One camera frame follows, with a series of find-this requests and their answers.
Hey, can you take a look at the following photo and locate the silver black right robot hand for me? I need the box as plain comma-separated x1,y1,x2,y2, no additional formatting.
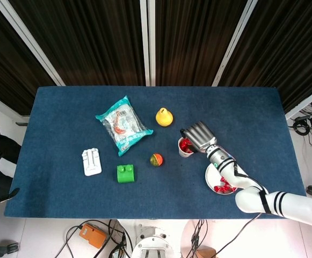
179,120,217,154

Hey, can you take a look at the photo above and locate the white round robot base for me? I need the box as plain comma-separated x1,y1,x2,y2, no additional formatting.
131,225,175,258

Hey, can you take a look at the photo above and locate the white paper cup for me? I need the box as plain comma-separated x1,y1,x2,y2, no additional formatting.
177,136,197,159

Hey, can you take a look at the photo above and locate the round metal plate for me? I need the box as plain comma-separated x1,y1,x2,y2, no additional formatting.
205,163,238,195

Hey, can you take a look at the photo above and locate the yellow toy pear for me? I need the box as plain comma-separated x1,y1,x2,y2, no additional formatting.
155,107,174,127

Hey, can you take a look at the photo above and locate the person in black clothes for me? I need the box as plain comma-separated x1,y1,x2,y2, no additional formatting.
0,111,22,201

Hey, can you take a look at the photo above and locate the green orange ball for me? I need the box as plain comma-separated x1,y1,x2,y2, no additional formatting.
149,153,164,167

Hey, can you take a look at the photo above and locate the black clamp tool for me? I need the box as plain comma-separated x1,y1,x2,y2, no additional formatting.
0,241,19,257

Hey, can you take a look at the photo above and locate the teal clear snack bag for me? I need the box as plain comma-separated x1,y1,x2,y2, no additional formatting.
95,95,154,157

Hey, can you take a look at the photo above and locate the blue velvet table cloth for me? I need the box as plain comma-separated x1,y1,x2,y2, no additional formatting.
4,85,312,220

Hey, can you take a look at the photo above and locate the green building block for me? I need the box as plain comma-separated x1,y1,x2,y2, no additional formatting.
116,164,138,184

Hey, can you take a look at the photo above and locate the dark brown pleated curtain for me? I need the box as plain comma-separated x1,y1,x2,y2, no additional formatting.
9,0,146,87
220,0,312,114
155,0,249,87
0,0,56,116

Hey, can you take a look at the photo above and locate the white plastic block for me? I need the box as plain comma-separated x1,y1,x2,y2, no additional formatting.
81,147,103,177

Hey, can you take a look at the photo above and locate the orange box device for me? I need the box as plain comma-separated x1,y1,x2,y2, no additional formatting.
79,223,107,249

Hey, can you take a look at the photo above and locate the brown wooden object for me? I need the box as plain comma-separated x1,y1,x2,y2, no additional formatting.
195,248,217,258

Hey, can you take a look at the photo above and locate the black cable loop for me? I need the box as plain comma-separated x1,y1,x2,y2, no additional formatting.
55,225,82,258

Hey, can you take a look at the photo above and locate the white frame rail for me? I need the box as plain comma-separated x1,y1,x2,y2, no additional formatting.
0,89,31,119
285,82,312,120

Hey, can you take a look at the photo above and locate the black cable bundle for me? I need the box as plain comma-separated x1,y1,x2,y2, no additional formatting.
107,219,131,258
192,219,208,258

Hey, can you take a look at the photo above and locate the white frame post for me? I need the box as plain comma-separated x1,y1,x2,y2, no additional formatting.
211,0,259,87
139,0,150,87
148,0,156,87
0,0,66,87

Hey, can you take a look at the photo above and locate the black coiled cable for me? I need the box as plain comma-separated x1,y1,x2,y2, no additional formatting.
292,117,311,135

